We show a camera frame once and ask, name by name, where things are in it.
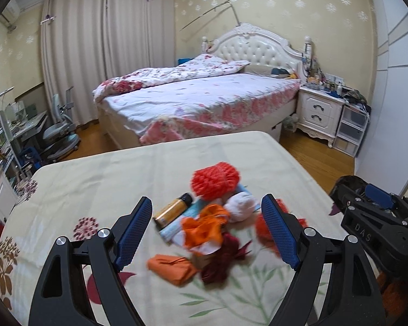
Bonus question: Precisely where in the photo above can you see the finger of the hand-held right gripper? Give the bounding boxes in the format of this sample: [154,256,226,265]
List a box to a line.
[328,175,408,242]

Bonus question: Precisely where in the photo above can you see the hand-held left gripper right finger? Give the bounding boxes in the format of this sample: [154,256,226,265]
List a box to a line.
[261,193,387,326]

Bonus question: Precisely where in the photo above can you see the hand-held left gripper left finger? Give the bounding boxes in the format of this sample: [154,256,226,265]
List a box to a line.
[29,196,153,326]

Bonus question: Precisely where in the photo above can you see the red-orange cloth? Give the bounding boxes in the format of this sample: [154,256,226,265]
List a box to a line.
[255,198,308,256]

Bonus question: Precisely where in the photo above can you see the brown bottle with black cap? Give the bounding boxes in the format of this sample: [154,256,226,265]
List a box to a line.
[153,192,194,230]

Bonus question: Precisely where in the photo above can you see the white sock ball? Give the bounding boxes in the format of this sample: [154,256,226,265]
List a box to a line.
[223,192,258,224]

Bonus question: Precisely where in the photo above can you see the orange folded pouch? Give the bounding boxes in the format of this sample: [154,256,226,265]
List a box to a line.
[146,254,200,288]

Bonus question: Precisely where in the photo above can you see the dark red cloth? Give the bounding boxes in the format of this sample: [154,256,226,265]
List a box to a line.
[200,232,254,286]

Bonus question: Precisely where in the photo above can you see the cream floral tablecloth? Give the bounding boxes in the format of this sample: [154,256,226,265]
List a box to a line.
[0,130,358,326]

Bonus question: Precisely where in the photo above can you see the plastic drawer unit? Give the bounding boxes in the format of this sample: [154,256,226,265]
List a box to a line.
[335,103,370,159]

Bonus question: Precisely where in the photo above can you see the orange crumpled cloth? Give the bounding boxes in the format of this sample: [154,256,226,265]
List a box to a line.
[181,204,232,249]

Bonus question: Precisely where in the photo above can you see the red knitted ball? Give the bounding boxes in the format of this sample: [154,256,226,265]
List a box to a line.
[190,163,242,200]

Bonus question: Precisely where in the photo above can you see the white nightstand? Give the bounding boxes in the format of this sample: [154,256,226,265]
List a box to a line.
[296,84,346,149]

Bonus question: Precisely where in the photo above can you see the small waste bin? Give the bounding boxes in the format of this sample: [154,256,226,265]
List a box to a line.
[282,115,298,134]

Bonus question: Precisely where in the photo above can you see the grey desk chair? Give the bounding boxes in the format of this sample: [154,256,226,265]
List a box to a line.
[42,87,81,162]

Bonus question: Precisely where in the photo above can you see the bottles on nightstand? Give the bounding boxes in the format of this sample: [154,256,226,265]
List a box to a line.
[302,54,348,92]

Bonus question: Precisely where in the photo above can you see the white low cabinet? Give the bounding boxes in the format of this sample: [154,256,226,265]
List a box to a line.
[0,169,20,232]

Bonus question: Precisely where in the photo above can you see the white wardrobe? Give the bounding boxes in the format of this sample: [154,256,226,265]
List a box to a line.
[355,0,408,198]

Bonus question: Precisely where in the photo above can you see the bed with floral sheet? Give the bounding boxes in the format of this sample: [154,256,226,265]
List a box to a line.
[92,23,314,150]

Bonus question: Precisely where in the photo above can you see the grey study desk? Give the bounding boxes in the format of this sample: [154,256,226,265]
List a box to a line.
[6,109,49,171]

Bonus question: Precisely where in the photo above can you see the floral duvet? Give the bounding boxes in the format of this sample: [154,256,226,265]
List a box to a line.
[93,54,251,104]

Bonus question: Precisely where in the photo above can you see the beige pillow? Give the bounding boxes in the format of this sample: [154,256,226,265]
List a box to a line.
[244,64,293,77]

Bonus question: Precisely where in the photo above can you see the beige curtain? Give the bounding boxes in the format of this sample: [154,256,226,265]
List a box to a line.
[40,0,178,127]

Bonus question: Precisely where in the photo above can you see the white tufted headboard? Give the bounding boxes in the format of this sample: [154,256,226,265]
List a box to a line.
[202,23,314,83]

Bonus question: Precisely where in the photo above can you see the white air conditioner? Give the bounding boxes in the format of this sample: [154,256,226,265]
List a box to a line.
[0,0,21,33]

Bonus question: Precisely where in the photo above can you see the metal rod on wall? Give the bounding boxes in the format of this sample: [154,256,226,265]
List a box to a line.
[181,0,241,32]

